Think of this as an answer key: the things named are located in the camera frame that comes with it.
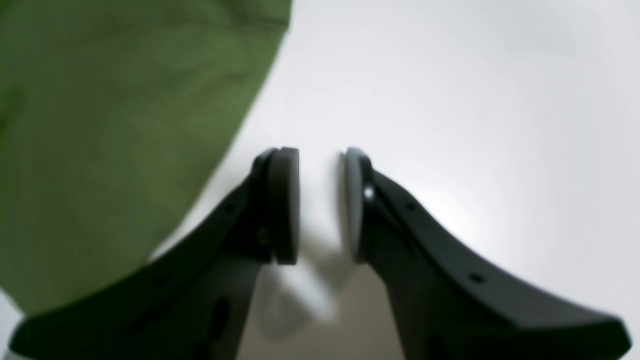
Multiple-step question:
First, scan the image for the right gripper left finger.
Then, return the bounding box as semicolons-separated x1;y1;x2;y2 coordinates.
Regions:
9;147;300;360

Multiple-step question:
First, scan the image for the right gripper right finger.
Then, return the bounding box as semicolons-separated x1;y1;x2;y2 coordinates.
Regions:
343;147;632;360

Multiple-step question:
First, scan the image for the olive green T-shirt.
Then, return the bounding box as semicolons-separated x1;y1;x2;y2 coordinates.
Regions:
0;0;292;317

